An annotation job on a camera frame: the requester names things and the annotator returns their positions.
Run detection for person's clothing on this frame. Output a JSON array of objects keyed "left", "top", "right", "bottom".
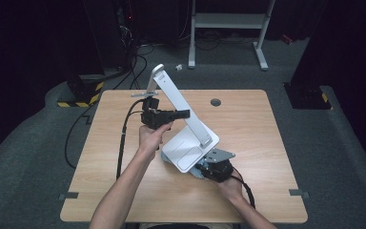
[{"left": 138, "top": 222, "right": 241, "bottom": 229}]

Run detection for small red object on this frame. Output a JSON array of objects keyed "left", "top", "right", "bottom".
[{"left": 280, "top": 33, "right": 294, "bottom": 46}]

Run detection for white desk lamp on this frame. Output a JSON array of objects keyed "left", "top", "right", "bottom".
[{"left": 146, "top": 63, "right": 220, "bottom": 175}]

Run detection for person's right hand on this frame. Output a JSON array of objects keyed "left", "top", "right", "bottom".
[{"left": 218, "top": 173, "right": 246, "bottom": 203}]

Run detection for right hand-held gripper cable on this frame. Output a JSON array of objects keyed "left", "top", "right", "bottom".
[{"left": 232, "top": 168, "right": 257, "bottom": 210}]

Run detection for black cable bundle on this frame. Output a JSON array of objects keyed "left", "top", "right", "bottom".
[{"left": 112, "top": 43, "right": 155, "bottom": 91}]

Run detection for left hand-held gripper cable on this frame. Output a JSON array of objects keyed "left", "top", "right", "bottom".
[{"left": 115, "top": 98, "right": 148, "bottom": 181}]

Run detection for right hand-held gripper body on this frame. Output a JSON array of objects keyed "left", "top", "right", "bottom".
[{"left": 199, "top": 147, "right": 236, "bottom": 184}]

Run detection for thin black floor cable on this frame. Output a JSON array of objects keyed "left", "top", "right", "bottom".
[{"left": 63, "top": 100, "right": 98, "bottom": 170}]

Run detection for dark curtain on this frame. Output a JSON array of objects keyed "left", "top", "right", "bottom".
[
  {"left": 0, "top": 0, "right": 107, "bottom": 111},
  {"left": 290, "top": 0, "right": 366, "bottom": 111}
]

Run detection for white metal stand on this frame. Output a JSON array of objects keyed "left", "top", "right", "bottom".
[{"left": 188, "top": 0, "right": 275, "bottom": 72}]

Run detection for hand-held gripper cable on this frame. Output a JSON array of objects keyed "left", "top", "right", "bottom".
[
  {"left": 232, "top": 168, "right": 257, "bottom": 210},
  {"left": 115, "top": 98, "right": 148, "bottom": 181}
]

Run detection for black cables under stand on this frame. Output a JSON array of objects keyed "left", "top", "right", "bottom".
[{"left": 194, "top": 30, "right": 259, "bottom": 52}]

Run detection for black hazard-striped stand base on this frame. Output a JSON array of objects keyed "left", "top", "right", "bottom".
[
  {"left": 283, "top": 82, "right": 334, "bottom": 111},
  {"left": 56, "top": 73, "right": 105, "bottom": 109}
]

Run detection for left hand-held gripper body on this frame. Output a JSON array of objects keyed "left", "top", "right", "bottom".
[{"left": 132, "top": 91, "right": 174, "bottom": 131}]

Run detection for black equipment rack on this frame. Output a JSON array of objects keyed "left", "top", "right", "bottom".
[{"left": 115, "top": 0, "right": 138, "bottom": 71}]

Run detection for person's left hand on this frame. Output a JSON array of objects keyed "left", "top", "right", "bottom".
[{"left": 138, "top": 121, "right": 175, "bottom": 157}]

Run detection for grey tape piece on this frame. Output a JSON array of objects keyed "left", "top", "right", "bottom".
[
  {"left": 288, "top": 188, "right": 311, "bottom": 199},
  {"left": 58, "top": 192, "right": 80, "bottom": 200}
]

